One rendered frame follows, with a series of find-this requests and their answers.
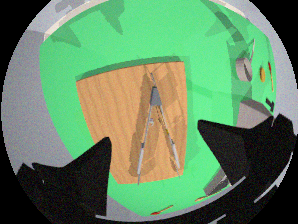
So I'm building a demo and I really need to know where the grey roasting tin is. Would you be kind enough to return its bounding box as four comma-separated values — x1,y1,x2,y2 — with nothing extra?
204,167,230,196

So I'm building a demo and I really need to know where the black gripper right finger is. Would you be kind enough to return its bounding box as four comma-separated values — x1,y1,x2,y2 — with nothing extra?
197,116,273,185

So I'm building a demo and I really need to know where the wooden cutting board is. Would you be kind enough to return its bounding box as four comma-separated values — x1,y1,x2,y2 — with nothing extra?
76,61,188,184

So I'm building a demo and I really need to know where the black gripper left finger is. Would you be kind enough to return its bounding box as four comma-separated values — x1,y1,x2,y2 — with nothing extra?
32,136,112,217

